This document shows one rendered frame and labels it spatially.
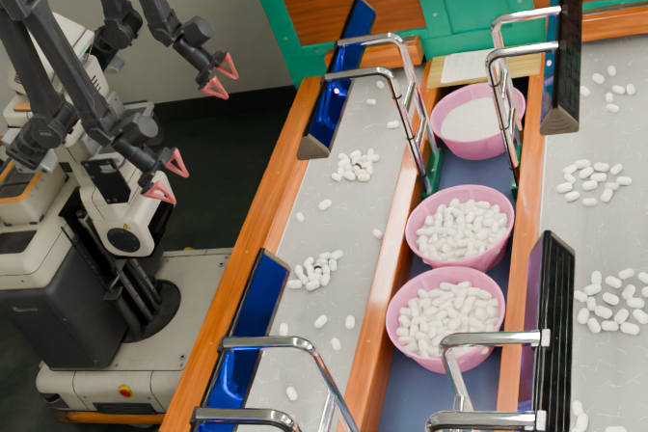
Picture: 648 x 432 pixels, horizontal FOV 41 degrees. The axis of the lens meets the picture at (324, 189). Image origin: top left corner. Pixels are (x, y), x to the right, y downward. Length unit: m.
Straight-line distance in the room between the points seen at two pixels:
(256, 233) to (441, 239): 0.51
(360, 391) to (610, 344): 0.52
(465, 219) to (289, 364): 0.57
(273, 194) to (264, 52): 1.72
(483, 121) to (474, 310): 0.68
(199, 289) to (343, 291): 1.01
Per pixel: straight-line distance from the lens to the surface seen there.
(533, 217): 2.12
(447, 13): 2.68
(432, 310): 2.01
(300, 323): 2.10
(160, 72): 4.38
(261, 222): 2.38
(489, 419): 1.35
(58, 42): 2.06
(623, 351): 1.87
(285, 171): 2.52
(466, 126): 2.49
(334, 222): 2.32
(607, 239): 2.08
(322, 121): 2.06
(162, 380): 2.85
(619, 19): 2.59
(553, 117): 1.87
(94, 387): 3.00
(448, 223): 2.19
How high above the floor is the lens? 2.22
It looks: 37 degrees down
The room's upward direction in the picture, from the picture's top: 23 degrees counter-clockwise
